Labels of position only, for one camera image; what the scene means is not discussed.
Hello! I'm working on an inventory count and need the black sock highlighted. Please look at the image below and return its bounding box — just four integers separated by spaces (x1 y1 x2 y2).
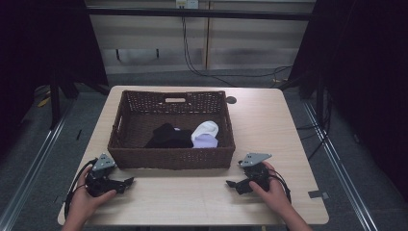
143 122 194 149

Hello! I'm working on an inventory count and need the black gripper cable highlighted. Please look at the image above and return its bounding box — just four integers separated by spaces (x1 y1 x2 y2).
268 167 293 204
64 157 98 220

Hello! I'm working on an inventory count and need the brown wicker basket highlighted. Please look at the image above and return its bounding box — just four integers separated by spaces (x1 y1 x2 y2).
107 90 237 170

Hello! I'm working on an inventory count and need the yellow floor object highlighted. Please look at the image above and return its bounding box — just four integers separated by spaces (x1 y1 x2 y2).
37 95 52 108

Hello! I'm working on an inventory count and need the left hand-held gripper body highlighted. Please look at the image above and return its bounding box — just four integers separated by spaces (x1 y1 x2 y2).
84 153 122 197

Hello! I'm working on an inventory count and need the metal floor rail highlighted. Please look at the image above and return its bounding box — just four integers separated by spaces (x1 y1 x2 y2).
302 101 381 231
0 95 78 231

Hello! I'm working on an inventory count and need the person's right hand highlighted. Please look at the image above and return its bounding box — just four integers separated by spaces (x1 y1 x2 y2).
248 161 292 217

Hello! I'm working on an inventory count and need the white sock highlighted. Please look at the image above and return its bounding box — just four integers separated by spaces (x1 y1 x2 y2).
191 120 220 142

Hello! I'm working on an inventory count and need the dark curtain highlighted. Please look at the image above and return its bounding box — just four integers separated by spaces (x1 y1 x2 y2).
0 0 110 155
288 0 408 203

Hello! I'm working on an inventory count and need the person's left hand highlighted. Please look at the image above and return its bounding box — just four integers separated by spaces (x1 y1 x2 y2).
67 166 117 223

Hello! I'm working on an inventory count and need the lavender sock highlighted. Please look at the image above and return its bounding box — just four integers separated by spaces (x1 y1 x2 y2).
192 133 219 149

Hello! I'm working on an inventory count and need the grey tape piece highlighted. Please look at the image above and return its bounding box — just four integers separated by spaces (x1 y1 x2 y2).
308 190 330 200

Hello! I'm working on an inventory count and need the white wall socket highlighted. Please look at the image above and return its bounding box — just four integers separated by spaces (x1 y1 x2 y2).
175 0 199 10

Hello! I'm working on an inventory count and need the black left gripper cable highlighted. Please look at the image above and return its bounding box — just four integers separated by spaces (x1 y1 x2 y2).
64 157 98 220

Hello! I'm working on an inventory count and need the black metal stand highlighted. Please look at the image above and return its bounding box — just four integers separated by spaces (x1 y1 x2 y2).
278 71 326 127
48 75 80 131

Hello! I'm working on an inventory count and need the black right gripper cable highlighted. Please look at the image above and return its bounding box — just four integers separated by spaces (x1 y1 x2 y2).
268 167 293 204

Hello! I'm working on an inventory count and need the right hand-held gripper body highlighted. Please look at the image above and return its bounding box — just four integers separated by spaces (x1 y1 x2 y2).
238 152 273 193

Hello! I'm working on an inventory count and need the black horizontal rail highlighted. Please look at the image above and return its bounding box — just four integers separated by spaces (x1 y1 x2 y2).
86 7 315 22

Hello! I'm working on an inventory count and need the long black wall cable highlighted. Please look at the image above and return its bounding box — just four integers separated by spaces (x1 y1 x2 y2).
180 8 293 89

